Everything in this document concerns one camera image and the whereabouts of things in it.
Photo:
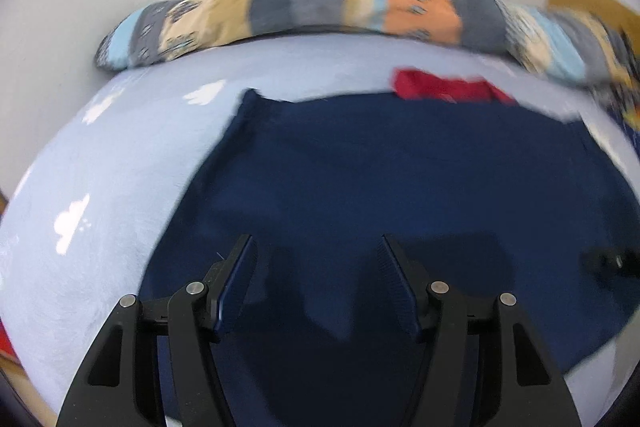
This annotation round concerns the striped patchwork bolster pillow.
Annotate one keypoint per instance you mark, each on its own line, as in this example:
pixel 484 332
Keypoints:
pixel 300 9

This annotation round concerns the navy blue jacket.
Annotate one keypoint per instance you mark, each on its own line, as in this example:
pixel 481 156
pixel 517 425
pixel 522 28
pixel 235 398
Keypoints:
pixel 375 167

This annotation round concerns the grey red patterned cloth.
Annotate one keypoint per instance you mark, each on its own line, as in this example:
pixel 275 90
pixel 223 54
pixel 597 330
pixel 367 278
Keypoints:
pixel 627 52

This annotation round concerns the light blue bed sheet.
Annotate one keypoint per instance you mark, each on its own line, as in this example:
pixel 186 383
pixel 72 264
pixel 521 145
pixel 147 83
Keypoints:
pixel 125 157

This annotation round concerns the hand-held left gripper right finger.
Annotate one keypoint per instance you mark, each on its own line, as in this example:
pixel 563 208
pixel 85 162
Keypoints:
pixel 400 287

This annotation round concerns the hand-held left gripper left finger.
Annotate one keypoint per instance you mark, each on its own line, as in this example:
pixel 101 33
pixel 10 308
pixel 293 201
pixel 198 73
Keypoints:
pixel 235 287

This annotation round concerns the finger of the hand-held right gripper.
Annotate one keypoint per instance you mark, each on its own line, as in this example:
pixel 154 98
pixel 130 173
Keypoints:
pixel 607 262

